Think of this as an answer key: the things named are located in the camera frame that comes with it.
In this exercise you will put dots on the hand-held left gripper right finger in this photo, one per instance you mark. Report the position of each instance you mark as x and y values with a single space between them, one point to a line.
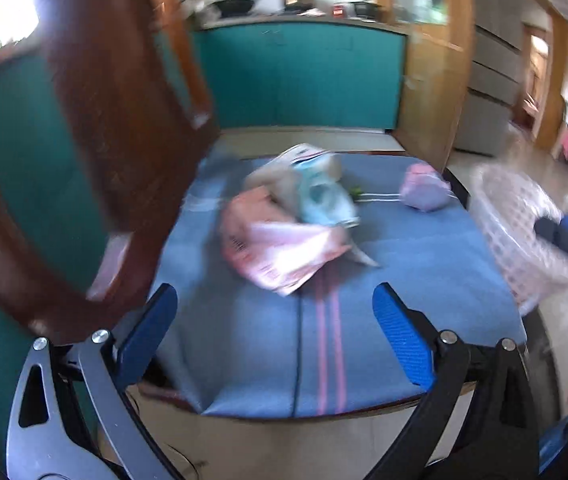
402 337

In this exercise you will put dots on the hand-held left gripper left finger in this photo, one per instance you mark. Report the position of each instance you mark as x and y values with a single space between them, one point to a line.
149 325

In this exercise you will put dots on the white plastic basket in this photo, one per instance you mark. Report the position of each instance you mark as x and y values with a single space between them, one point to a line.
513 230

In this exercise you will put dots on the pink plastic bag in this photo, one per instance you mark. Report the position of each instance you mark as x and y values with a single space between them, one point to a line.
274 245

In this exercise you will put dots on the blue striped seat cushion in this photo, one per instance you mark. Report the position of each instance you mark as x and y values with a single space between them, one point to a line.
413 280

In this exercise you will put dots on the crumpled purple plastic bag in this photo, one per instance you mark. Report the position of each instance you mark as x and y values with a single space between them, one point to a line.
423 187

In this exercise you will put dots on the small dark green item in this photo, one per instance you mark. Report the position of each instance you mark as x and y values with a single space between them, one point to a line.
355 191

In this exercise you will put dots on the grey refrigerator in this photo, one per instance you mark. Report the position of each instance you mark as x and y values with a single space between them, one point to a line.
493 70

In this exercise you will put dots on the teal side cabinet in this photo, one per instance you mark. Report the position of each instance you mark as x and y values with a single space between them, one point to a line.
24 200

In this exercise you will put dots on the carved wooden chair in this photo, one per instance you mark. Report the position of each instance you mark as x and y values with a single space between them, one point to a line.
89 135

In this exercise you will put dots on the wooden glass door cabinet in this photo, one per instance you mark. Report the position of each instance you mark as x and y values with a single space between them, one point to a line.
428 60

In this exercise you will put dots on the white plastic bag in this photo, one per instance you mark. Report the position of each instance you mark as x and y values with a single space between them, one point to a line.
291 155

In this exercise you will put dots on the teal kitchen cabinet with counter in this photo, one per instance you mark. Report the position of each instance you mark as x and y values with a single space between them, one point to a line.
304 75

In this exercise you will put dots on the black lidded pot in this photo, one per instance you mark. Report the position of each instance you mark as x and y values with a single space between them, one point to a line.
364 8

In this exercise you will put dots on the red jar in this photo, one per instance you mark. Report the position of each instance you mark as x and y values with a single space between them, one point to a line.
338 10

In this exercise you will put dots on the black wok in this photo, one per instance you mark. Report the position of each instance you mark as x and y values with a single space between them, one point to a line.
236 5

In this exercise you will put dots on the wooden door frame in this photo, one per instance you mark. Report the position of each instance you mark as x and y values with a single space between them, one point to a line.
538 85

